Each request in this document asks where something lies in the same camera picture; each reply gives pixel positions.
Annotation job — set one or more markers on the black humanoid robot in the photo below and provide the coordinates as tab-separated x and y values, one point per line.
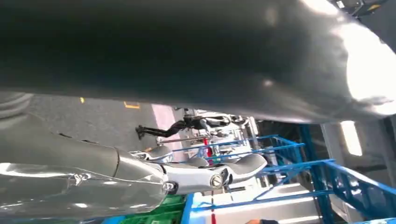
185	123

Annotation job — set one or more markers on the blue metal shelf rack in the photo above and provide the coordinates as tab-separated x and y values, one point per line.
340	173

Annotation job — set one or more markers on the rectangular ceiling light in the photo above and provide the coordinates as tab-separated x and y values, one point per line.
351	139

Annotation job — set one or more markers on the green plastic crate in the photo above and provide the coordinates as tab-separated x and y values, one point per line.
154	213

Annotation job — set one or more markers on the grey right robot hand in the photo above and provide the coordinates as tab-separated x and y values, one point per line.
62	185

